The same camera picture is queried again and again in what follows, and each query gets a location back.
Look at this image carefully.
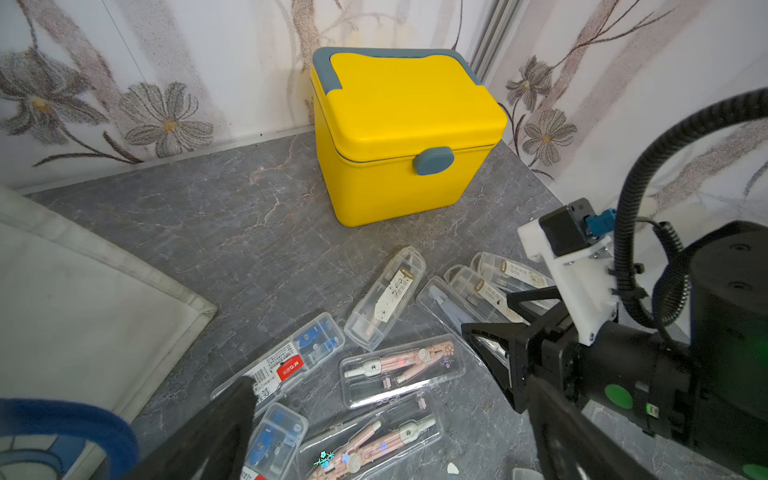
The clear case pink compass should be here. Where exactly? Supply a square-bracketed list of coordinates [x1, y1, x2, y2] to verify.
[296, 392, 444, 479]
[340, 333, 470, 410]

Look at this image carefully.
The clear labelled case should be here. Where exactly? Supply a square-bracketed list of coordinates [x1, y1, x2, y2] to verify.
[470, 252, 555, 295]
[444, 265, 529, 325]

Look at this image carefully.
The clear case near box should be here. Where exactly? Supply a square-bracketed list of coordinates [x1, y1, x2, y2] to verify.
[344, 246, 426, 352]

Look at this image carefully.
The clear case pink compass lower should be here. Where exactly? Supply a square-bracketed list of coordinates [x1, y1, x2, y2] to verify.
[296, 392, 444, 479]

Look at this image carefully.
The black corrugated cable conduit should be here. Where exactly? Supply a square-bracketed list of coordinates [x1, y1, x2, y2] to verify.
[611, 87, 768, 330]

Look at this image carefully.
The clear case blue compass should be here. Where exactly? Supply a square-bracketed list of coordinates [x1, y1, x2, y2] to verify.
[417, 276, 485, 335]

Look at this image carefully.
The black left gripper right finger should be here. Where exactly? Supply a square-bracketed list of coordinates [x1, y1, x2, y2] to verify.
[527, 377, 653, 479]

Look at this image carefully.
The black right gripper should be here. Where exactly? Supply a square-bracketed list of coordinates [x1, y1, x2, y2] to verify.
[462, 286, 696, 435]

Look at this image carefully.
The small blue clear case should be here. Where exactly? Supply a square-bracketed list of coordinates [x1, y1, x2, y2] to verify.
[240, 402, 309, 480]

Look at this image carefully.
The red label clear case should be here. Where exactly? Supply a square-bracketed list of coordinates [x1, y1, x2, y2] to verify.
[210, 312, 346, 417]

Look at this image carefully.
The yellow storage box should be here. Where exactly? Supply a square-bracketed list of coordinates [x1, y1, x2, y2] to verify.
[311, 47, 507, 227]

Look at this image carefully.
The clear case pink compass upper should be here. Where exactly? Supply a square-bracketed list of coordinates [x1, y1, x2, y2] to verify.
[340, 333, 470, 410]

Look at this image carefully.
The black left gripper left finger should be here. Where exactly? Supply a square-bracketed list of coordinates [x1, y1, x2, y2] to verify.
[123, 377, 256, 479]

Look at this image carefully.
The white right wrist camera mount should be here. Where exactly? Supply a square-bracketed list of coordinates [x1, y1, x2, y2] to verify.
[517, 198, 618, 346]

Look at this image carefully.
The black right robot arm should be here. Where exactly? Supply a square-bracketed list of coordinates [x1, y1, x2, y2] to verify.
[461, 221, 767, 479]

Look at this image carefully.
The white canvas tote bag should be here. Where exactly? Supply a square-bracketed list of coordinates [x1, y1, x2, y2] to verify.
[0, 184, 218, 480]

